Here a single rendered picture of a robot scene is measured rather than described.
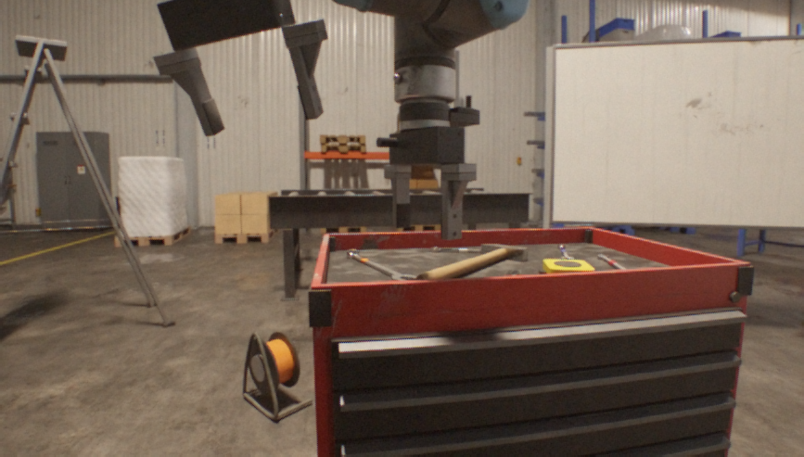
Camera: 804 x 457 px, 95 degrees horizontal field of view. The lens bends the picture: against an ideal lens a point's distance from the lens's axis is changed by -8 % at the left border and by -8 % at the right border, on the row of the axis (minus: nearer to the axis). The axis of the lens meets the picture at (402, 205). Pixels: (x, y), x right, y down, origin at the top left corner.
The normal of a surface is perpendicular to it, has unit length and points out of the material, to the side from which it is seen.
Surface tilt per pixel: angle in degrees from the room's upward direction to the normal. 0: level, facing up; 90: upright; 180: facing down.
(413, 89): 90
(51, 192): 90
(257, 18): 113
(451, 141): 90
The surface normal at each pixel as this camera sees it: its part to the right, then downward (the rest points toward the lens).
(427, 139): -0.86, 0.04
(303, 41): -0.11, 0.47
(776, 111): -0.27, 0.08
